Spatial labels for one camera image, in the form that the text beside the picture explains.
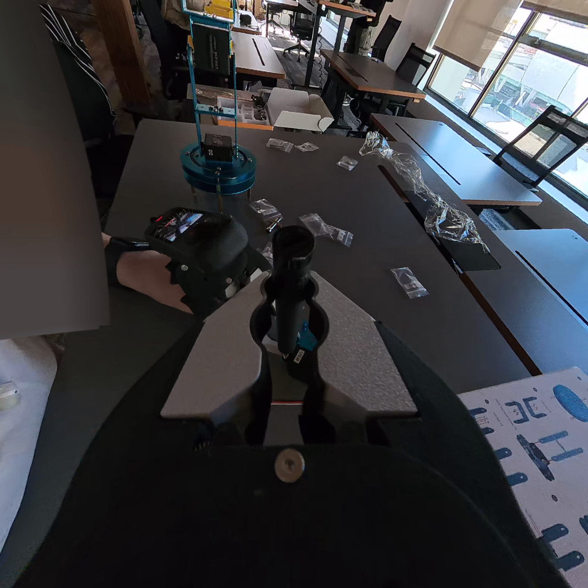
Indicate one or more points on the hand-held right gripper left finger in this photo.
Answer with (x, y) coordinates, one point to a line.
(216, 367)

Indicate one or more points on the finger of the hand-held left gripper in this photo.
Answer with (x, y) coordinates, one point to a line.
(240, 285)

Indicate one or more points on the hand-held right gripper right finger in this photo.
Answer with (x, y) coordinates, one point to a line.
(363, 367)

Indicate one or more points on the black screwdriver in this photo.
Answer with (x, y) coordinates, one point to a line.
(291, 294)

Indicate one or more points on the black servo motor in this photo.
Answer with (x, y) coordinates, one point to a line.
(305, 367)

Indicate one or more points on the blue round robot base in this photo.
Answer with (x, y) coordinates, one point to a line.
(216, 177)

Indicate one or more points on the dark brown desk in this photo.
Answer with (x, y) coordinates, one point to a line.
(367, 321)

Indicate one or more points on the person's left hand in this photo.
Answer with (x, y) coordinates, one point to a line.
(142, 275)

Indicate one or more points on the small silver metal part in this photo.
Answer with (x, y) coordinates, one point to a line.
(273, 226)

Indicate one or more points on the group of small clear bags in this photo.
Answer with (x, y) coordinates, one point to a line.
(409, 280)

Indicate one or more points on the orange cardboard sheet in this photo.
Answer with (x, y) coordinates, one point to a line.
(239, 123)

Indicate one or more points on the white parts tray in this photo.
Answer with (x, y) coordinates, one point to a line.
(239, 108)

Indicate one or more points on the pile of clear plastic wrap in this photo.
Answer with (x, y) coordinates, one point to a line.
(445, 220)

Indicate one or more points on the white open box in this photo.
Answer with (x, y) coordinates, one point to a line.
(294, 103)

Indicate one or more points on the grey office table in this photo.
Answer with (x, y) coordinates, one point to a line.
(528, 298)
(459, 156)
(367, 73)
(257, 50)

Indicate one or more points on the white printed instruction manual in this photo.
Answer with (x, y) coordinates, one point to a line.
(551, 482)

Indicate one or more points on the black striped cloth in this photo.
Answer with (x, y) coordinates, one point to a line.
(78, 50)

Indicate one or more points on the black mesh office chair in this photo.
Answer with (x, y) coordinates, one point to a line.
(523, 165)
(415, 64)
(386, 36)
(301, 27)

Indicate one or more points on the large glass window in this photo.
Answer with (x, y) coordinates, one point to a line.
(528, 92)

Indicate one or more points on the beige roller blind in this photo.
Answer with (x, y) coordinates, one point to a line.
(477, 32)

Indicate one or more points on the wooden support post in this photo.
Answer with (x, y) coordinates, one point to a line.
(124, 55)

